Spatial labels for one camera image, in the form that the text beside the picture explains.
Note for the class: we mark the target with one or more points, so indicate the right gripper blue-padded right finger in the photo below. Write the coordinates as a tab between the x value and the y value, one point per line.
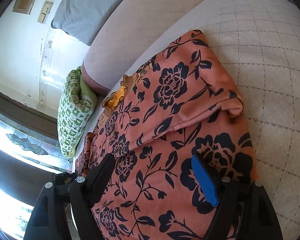
258	217

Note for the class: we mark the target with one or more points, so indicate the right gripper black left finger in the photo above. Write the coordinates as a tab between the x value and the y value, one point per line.
48	219

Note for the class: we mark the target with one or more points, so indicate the orange floral blouse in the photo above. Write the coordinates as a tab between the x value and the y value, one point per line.
183	103

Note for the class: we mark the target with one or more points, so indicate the stained glass door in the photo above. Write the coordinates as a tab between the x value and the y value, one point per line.
30	154

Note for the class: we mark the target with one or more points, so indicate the green patterned pillow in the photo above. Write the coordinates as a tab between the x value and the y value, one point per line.
76	106

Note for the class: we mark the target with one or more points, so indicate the quilted pink bedspread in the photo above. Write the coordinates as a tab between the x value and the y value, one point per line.
257	42

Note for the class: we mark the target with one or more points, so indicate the grey pillow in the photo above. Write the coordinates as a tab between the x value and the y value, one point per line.
83	19

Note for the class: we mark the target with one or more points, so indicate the pink quilted bolster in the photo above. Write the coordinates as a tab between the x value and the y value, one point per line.
126	35

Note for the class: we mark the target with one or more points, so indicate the beige wall switch plate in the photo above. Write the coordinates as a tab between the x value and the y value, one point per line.
44	11

